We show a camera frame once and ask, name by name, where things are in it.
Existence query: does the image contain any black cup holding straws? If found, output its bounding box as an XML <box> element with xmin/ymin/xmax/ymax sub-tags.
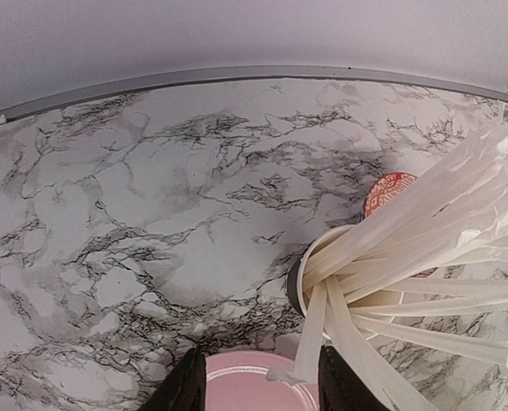
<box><xmin>285</xmin><ymin>226</ymin><xmax>391</xmax><ymax>342</ymax></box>

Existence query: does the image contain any pink plate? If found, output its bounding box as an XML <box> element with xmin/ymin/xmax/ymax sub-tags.
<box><xmin>206</xmin><ymin>351</ymin><xmax>319</xmax><ymax>411</ymax></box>

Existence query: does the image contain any single straw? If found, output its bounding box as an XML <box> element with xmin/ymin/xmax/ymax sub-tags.
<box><xmin>266</xmin><ymin>283</ymin><xmax>327</xmax><ymax>385</ymax></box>

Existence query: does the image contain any red patterned bowl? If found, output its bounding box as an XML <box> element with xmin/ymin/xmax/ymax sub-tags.
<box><xmin>362</xmin><ymin>170</ymin><xmax>443</xmax><ymax>279</ymax></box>

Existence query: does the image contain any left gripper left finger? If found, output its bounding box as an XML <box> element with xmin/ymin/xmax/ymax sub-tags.
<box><xmin>138</xmin><ymin>348</ymin><xmax>206</xmax><ymax>411</ymax></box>

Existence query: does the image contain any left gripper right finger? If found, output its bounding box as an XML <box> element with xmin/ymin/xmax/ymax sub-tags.
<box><xmin>317</xmin><ymin>346</ymin><xmax>389</xmax><ymax>411</ymax></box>

